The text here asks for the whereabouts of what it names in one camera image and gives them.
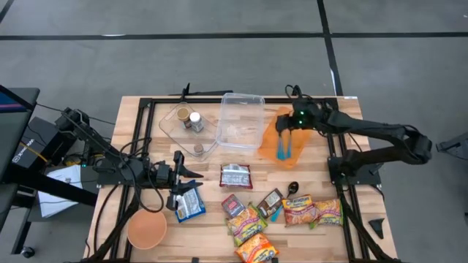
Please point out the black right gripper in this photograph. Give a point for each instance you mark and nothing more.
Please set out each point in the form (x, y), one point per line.
(305, 115)

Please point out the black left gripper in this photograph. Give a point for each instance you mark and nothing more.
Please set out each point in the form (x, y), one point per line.
(164, 171)

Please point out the orange plate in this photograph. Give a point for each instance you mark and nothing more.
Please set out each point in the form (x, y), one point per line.
(268, 146)

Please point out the blue ramen packet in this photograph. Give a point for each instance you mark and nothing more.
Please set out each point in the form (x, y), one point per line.
(192, 208)

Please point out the small brown-lid spice jar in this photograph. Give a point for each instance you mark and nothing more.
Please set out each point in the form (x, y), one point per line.
(198, 148)

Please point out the white-lid spice jar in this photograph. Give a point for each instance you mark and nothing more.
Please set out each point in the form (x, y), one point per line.
(195, 117)

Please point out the gold-capped sesame jar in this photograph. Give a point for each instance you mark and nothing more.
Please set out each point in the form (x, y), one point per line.
(183, 115)

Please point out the brown seasoning packet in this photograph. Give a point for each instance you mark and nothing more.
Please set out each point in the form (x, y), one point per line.
(271, 202)

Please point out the orange and red ramen packet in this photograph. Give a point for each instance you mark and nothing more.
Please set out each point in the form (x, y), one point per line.
(298, 212)

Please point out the yellow green ramen packet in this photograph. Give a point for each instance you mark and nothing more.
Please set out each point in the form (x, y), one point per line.
(329, 213)

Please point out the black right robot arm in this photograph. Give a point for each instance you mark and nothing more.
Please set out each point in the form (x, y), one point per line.
(365, 126)

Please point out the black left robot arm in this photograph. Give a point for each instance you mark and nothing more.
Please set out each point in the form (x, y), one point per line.
(102, 146)

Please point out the clear deep plastic container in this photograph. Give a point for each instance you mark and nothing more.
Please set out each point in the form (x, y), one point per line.
(241, 120)

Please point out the smoked paprika packet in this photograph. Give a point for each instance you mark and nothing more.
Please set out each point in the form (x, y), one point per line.
(233, 205)

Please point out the clear shallow plastic tray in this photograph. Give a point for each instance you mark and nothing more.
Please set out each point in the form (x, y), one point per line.
(172, 128)

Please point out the orange bowl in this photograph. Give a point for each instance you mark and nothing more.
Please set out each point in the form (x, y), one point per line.
(146, 228)

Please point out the chili shrimp ramen packet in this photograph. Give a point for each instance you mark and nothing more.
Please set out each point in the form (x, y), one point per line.
(246, 224)

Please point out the white paper sheet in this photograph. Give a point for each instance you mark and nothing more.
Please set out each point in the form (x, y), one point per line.
(58, 190)

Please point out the small black wedge piece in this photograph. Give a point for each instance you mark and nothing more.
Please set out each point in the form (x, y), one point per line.
(377, 224)

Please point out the black box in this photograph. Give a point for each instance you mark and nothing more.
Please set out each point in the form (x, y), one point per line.
(36, 135)

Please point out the black stand leg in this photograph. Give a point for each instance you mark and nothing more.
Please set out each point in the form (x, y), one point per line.
(443, 146)

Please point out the black caster wheel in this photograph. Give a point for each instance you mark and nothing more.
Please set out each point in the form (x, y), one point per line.
(28, 252)

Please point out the black desk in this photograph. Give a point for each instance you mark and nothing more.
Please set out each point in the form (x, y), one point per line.
(11, 146)

